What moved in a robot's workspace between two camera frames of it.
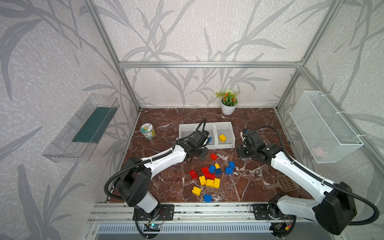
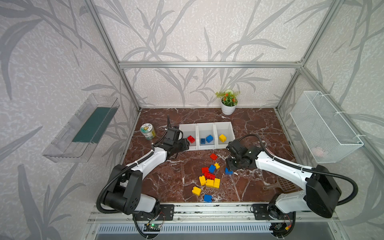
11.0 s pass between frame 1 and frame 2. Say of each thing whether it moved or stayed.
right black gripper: moved
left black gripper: moved
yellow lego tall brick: stayed
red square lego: stayed
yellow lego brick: stayed
